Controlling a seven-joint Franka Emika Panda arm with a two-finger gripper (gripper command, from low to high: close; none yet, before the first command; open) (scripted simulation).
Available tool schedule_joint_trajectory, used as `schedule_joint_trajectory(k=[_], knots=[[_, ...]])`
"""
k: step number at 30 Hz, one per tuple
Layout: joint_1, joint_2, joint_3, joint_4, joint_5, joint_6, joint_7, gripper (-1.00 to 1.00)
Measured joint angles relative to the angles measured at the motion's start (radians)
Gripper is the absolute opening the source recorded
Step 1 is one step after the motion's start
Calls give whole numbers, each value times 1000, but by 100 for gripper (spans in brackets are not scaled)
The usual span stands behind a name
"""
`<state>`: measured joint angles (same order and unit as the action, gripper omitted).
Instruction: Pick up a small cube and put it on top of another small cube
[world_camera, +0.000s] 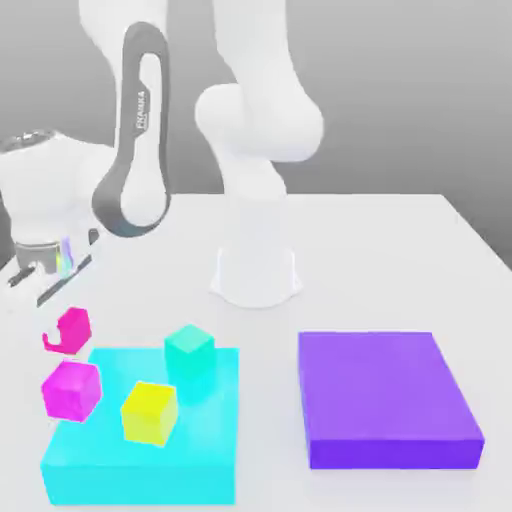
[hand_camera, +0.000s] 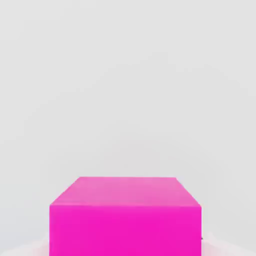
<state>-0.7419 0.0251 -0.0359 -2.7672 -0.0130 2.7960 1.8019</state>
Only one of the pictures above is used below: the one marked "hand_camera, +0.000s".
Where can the small magenta cube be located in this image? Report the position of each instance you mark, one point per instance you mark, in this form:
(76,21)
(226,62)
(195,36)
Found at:
(125,226)

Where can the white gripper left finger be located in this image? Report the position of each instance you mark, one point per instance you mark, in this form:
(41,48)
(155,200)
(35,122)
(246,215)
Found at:
(40,250)

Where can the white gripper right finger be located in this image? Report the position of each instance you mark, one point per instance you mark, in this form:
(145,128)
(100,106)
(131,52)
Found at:
(212,249)

